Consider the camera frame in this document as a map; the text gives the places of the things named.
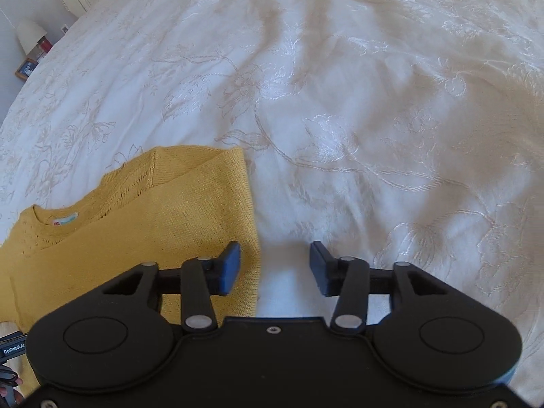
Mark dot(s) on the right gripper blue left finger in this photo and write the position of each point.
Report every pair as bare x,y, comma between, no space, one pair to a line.
202,278

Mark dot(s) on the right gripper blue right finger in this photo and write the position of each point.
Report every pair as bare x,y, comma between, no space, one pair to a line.
347,279

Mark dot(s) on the yellow knit sweater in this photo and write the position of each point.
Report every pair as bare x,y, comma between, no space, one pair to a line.
167,205

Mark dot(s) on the person's left hand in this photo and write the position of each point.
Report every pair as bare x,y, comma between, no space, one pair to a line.
10,397

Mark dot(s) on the white embroidered bedspread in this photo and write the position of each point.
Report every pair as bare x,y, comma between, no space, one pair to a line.
392,130

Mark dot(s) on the red bottle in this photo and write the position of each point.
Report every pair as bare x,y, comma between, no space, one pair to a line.
45,45

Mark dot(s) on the left wooden photo frame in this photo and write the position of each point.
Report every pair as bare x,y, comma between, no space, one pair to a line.
25,70

